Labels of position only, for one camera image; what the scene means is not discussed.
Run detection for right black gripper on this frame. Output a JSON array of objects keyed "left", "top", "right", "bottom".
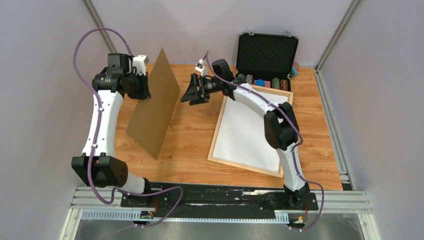
[{"left": 181, "top": 73, "right": 223, "bottom": 106}]

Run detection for brown cardboard backing board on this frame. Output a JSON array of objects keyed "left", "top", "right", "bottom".
[{"left": 126, "top": 48, "right": 181, "bottom": 160}]

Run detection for light wooden picture frame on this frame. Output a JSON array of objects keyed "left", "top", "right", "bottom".
[{"left": 207, "top": 97, "right": 284, "bottom": 178}]

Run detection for colourful balloon photo print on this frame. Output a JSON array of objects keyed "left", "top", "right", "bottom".
[{"left": 207, "top": 86, "right": 293, "bottom": 178}]

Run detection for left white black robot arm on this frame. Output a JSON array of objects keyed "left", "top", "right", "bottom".
[{"left": 71, "top": 53, "right": 153, "bottom": 207}]

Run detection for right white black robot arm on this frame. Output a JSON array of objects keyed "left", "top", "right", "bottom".
[{"left": 180, "top": 57, "right": 310, "bottom": 209}]

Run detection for grey purple chip stack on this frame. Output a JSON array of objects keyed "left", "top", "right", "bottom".
[{"left": 237, "top": 73, "right": 254, "bottom": 85}]

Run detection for blue dealer button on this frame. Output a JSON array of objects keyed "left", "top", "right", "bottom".
[{"left": 255, "top": 79, "right": 266, "bottom": 87}]

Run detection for red playing card deck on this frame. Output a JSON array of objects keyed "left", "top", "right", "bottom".
[{"left": 253, "top": 80, "right": 271, "bottom": 88}]

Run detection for black poker chip case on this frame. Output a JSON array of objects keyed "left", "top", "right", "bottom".
[{"left": 236, "top": 32, "right": 299, "bottom": 91}]

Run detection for green chip stack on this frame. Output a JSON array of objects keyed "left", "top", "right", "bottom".
[{"left": 271, "top": 77, "right": 281, "bottom": 90}]

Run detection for blue orange chip stack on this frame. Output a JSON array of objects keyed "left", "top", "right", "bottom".
[{"left": 279, "top": 79, "right": 290, "bottom": 91}]

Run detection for colourful objects behind case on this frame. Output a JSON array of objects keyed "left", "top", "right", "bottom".
[{"left": 290, "top": 61, "right": 300, "bottom": 78}]

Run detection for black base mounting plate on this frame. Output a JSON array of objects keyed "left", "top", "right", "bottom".
[{"left": 120, "top": 182, "right": 319, "bottom": 220}]

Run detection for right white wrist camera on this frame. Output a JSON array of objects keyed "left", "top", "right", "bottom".
[{"left": 194, "top": 59, "right": 208, "bottom": 77}]

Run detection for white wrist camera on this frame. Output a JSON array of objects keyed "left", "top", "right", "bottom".
[
  {"left": 194, "top": 59, "right": 208, "bottom": 77},
  {"left": 132, "top": 55, "right": 149, "bottom": 76}
]

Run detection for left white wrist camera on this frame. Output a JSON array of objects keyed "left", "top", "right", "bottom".
[{"left": 132, "top": 55, "right": 149, "bottom": 76}]

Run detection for grey slotted cable duct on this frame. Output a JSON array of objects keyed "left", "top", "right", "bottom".
[{"left": 80, "top": 209, "right": 290, "bottom": 223}]

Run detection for aluminium front rail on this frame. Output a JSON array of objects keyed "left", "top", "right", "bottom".
[{"left": 70, "top": 184, "right": 372, "bottom": 214}]

